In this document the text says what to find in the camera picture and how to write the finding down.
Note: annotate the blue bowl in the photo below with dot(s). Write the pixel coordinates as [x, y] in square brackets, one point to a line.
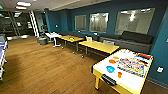
[110, 69]

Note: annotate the green exit sign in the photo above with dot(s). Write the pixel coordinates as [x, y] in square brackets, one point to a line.
[1, 6]

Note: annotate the small orange bowl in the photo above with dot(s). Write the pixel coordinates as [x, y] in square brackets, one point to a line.
[116, 57]

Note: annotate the white wall outlet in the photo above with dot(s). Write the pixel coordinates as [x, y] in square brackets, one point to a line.
[160, 69]

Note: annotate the dark grey sofa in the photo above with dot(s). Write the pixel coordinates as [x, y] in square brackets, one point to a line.
[133, 41]

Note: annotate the small orange cup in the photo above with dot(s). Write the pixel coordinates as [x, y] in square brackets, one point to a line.
[119, 74]

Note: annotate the dark trash bin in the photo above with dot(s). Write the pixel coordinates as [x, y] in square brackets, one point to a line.
[42, 40]

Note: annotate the dark framed window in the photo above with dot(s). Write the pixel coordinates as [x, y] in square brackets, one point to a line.
[135, 20]
[80, 22]
[99, 22]

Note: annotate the brown cardboard box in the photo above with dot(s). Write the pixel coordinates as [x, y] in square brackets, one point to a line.
[109, 42]

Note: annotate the yellow wooden gaming table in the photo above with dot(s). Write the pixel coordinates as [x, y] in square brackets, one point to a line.
[106, 78]

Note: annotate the orange plastic bowl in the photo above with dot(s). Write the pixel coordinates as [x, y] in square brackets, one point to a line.
[112, 61]

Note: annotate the colourful board game box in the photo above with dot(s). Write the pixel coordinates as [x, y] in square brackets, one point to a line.
[133, 65]

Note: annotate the rectangular ceiling light panel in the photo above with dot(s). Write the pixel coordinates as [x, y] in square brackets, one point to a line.
[20, 7]
[23, 3]

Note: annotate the small white table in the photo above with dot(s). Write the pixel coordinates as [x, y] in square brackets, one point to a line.
[52, 34]

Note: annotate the black table end panel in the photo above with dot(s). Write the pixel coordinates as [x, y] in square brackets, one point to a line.
[109, 80]

